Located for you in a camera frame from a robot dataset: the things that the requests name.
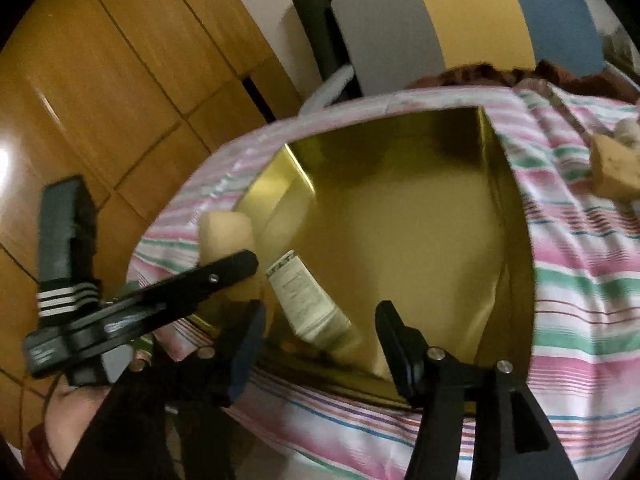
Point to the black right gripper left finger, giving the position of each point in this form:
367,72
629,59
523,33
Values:
209,381

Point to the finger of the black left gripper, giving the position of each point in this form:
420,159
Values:
148,309

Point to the white plush toy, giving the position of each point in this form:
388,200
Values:
627,132

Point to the white foam bed rail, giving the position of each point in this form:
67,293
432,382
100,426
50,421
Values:
329,92

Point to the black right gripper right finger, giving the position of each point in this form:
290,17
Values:
513,438

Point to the wooden wardrobe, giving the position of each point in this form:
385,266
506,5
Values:
133,95

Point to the gold rectangular storage box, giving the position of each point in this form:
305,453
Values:
420,209

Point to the person's left hand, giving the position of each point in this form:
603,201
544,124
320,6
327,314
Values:
68,415

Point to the pink green striped bedsheet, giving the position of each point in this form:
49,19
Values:
585,366

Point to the dark red blanket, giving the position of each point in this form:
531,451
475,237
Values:
603,85

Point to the grey yellow blue headboard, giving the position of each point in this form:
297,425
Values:
392,43

